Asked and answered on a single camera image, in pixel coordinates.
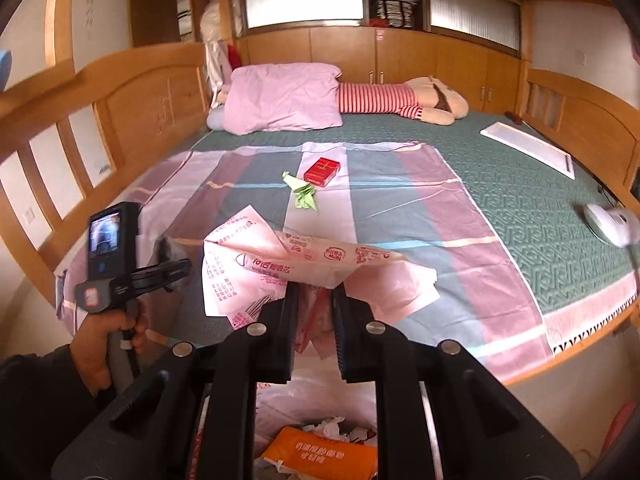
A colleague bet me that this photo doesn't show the green folded paper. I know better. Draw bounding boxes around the green folded paper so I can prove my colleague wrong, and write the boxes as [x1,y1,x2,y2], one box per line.
[281,170,322,217]

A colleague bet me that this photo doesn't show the pale blue pillow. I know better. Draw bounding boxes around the pale blue pillow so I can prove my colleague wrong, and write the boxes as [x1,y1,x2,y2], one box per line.
[206,104,232,134]

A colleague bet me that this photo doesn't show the wooden wall cabinets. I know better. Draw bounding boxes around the wooden wall cabinets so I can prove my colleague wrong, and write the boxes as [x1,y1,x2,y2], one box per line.
[234,24,527,117]

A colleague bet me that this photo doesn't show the orange packet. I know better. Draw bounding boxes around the orange packet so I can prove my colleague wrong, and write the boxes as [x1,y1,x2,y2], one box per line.
[259,426,380,480]

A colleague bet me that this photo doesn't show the pink handled plastic tool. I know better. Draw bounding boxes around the pink handled plastic tool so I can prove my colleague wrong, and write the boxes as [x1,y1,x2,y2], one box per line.
[601,401,640,467]

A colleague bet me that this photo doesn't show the bin with white plastic liner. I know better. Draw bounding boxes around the bin with white plastic liner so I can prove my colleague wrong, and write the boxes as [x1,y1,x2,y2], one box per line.
[195,370,436,480]

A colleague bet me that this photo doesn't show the person's left hand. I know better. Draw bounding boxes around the person's left hand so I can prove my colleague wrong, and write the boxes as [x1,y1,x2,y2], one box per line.
[69,300,150,394]

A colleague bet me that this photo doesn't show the pink pillow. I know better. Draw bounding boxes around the pink pillow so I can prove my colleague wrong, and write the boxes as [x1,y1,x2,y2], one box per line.
[221,62,345,136]

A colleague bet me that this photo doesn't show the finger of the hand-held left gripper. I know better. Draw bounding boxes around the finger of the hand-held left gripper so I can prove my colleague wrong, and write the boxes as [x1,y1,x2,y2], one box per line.
[135,258,193,296]

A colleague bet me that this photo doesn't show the dark cable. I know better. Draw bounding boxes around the dark cable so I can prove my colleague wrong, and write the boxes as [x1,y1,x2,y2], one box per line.
[596,184,622,209]

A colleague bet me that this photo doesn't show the plaid bedsheet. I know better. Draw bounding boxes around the plaid bedsheet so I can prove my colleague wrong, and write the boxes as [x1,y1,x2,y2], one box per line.
[54,141,557,387]

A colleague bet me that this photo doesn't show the pink and white plastic wrapper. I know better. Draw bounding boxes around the pink and white plastic wrapper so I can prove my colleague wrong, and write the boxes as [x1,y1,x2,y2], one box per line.
[201,204,442,362]

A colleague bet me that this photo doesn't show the white flat frame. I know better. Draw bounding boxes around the white flat frame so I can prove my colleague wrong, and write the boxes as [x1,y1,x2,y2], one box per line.
[479,121,577,181]

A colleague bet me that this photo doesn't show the wooden bed frame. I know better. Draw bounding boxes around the wooden bed frame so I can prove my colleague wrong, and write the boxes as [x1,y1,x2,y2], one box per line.
[0,39,640,397]

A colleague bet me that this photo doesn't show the striped plush toy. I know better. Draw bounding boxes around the striped plush toy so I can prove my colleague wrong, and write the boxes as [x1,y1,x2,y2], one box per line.
[335,76,470,127]

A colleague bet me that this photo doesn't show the white plastic bag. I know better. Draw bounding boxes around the white plastic bag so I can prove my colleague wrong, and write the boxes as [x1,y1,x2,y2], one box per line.
[199,0,237,107]

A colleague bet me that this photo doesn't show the person's left forearm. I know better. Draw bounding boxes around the person's left forearm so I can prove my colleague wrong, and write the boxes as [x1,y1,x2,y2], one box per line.
[0,344,107,480]

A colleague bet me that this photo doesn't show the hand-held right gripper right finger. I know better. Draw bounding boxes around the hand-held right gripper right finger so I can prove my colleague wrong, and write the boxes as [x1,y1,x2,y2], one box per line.
[331,284,583,480]

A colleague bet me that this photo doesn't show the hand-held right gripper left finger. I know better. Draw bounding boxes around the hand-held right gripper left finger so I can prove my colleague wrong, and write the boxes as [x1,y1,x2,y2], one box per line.
[50,282,302,480]

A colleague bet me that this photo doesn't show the green woven bed mat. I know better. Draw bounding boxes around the green woven bed mat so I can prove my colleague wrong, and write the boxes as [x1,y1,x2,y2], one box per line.
[191,111,640,357]

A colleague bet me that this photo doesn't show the red cardboard box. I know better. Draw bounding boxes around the red cardboard box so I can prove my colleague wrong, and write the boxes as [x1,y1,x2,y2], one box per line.
[303,156,343,187]

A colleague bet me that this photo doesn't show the white crumpled tissue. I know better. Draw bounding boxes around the white crumpled tissue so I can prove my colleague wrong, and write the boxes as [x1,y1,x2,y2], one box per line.
[299,415,352,444]

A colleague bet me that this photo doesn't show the white oval device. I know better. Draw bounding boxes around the white oval device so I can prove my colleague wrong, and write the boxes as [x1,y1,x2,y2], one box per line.
[583,201,637,249]

